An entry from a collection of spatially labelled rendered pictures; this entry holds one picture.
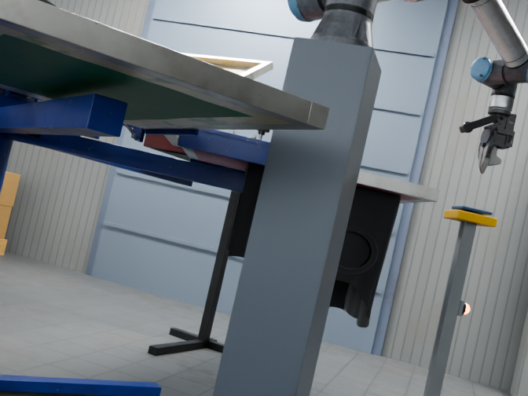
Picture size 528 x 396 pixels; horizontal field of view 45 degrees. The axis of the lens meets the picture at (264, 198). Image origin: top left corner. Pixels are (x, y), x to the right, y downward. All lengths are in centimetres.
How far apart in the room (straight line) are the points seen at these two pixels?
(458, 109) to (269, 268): 371
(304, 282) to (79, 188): 451
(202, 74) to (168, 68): 5
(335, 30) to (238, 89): 54
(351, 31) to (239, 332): 71
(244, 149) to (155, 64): 97
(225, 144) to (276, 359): 71
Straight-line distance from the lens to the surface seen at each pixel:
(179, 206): 525
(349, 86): 141
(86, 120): 110
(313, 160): 138
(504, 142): 221
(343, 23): 148
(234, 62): 329
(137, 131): 214
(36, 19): 87
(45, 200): 594
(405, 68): 501
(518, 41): 201
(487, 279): 485
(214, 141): 185
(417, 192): 194
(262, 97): 99
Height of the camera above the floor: 79
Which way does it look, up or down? 2 degrees up
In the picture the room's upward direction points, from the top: 13 degrees clockwise
